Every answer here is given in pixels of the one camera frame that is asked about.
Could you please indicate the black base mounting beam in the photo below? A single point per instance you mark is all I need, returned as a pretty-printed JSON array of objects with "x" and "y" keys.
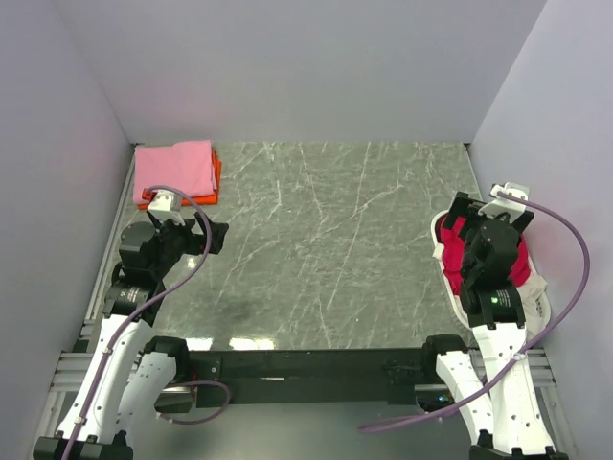
[{"x": 182, "y": 399}]

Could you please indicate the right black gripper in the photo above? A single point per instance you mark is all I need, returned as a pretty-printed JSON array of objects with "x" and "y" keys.
[{"x": 464, "y": 206}]

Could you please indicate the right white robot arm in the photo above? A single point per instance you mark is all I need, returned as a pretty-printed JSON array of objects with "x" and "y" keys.
[{"x": 500, "y": 410}]

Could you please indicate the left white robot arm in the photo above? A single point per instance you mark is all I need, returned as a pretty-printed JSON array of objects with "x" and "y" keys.
[{"x": 131, "y": 365}]

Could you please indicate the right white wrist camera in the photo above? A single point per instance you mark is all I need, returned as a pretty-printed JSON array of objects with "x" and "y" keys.
[{"x": 506, "y": 201}]

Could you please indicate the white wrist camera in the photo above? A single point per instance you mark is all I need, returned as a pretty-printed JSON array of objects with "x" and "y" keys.
[
  {"x": 166, "y": 206},
  {"x": 506, "y": 201}
]

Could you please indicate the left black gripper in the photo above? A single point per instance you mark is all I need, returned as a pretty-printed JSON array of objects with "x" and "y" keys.
[{"x": 196, "y": 242}]

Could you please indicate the folded orange t-shirt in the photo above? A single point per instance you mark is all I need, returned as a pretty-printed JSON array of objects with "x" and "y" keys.
[{"x": 195, "y": 174}]

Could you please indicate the crimson red t-shirt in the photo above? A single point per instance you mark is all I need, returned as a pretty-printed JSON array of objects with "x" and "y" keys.
[{"x": 453, "y": 252}]

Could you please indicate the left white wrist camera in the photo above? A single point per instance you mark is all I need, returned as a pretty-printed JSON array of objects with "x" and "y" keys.
[{"x": 166, "y": 206}]

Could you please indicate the cream white t-shirt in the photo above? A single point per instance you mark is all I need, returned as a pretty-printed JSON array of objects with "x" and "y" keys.
[{"x": 536, "y": 309}]

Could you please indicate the folded pink t-shirt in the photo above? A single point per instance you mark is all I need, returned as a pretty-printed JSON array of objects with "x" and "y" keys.
[{"x": 173, "y": 151}]

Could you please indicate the white laundry basket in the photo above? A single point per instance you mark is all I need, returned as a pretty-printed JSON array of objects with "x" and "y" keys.
[{"x": 454, "y": 301}]

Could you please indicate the aluminium frame rail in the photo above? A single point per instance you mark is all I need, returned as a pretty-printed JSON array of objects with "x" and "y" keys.
[{"x": 395, "y": 365}]

